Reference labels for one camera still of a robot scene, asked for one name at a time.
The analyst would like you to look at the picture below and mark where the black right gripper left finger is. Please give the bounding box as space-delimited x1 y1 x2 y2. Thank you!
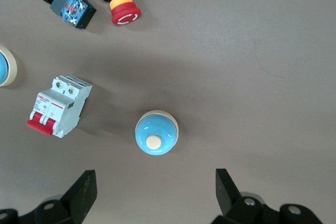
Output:
0 169 98 224

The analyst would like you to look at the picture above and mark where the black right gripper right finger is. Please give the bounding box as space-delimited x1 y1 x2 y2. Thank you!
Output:
211 168 324 224

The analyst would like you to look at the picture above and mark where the blue dome desk bell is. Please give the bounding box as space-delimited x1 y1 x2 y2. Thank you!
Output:
134 110 180 156
0 45 18 88

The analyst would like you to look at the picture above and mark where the white red circuit breaker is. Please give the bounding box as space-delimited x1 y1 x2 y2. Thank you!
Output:
26 74 93 139

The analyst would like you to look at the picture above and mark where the red pushbutton with blue block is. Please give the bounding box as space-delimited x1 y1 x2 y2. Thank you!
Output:
22 0 97 29

